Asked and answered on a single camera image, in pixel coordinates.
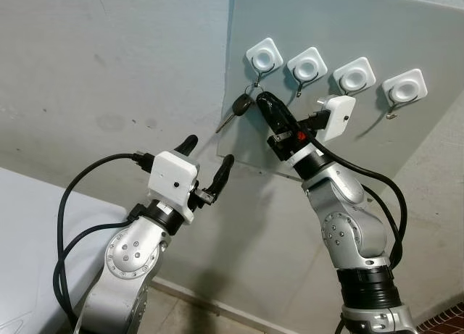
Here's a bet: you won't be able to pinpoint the grey wall board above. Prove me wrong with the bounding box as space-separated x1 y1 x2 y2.
217 0 464 180

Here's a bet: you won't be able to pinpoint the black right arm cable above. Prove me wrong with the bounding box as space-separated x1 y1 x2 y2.
312 149 409 271

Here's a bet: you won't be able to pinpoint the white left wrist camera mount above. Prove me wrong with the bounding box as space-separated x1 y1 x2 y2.
149 151 200 225

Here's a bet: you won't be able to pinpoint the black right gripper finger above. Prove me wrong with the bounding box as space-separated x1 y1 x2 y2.
255 92 281 138
262 92 294 133

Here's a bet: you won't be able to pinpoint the white square wall hook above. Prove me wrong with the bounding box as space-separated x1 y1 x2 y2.
333 57 377 97
381 68 428 121
245 37 285 86
287 47 330 98

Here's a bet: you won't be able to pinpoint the red tiled wall pillar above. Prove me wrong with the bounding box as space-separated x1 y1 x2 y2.
416 301 464 334

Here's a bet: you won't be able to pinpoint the silver keys with keyring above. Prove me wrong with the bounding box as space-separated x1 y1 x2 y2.
215 93 257 135

